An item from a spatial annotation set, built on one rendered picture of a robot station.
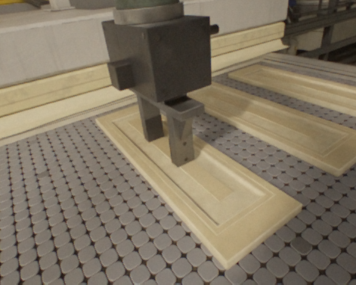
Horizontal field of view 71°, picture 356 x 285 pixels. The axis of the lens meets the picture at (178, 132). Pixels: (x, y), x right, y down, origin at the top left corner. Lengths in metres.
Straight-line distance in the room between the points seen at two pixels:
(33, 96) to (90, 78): 0.22
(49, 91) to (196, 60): 0.70
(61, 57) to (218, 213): 0.80
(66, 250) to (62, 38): 0.74
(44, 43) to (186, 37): 0.66
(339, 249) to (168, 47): 0.43
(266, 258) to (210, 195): 0.15
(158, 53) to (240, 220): 0.32
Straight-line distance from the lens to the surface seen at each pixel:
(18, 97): 1.07
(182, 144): 0.57
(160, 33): 0.44
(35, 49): 1.03
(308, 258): 0.48
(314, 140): 0.73
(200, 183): 0.55
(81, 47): 1.06
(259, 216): 0.49
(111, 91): 1.12
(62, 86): 1.07
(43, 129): 0.98
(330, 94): 1.01
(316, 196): 0.58
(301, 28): 2.35
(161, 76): 0.45
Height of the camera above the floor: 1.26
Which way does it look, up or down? 30 degrees down
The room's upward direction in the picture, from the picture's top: 6 degrees counter-clockwise
